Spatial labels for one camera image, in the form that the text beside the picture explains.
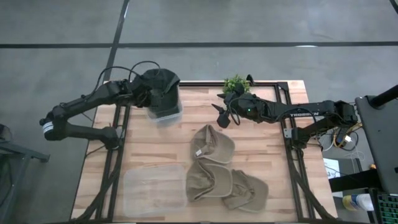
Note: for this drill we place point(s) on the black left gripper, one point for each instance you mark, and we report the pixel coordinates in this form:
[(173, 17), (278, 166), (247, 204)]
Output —
[(141, 91)]

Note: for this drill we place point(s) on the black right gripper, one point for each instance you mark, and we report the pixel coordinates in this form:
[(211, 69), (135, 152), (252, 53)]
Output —
[(248, 107)]

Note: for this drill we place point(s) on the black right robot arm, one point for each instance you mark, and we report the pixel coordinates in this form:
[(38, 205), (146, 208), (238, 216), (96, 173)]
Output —
[(311, 113)]

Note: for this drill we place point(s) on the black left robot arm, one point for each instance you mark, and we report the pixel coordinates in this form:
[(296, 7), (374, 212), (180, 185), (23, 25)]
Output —
[(77, 102)]

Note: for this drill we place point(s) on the small green potted plant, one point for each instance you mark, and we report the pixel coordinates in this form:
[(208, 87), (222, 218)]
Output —
[(234, 83)]

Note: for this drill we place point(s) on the silver mounting plate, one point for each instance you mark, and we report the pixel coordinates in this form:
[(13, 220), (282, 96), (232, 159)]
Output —
[(287, 133)]

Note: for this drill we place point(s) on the white paper sheet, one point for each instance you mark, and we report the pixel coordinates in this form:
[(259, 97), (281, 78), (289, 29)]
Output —
[(331, 168)]

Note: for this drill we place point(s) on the grey metal stand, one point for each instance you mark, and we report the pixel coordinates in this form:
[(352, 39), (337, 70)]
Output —
[(18, 155)]

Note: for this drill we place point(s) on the black shelf bar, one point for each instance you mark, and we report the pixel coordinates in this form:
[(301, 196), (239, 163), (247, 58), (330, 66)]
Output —
[(354, 180)]

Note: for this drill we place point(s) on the grey metal case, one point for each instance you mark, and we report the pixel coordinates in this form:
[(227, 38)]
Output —
[(379, 140)]

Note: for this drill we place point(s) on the black pole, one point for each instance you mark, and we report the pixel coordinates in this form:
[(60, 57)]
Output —
[(385, 97)]

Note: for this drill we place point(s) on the yellow and white spray bottle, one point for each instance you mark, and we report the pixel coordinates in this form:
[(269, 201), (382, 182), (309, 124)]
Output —
[(357, 202)]

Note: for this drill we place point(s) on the green backlit keyboard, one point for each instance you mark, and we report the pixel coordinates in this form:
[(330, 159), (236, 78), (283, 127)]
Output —
[(388, 209)]

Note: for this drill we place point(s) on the black aluminium table frame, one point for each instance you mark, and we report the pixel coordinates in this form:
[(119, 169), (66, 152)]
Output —
[(202, 83)]

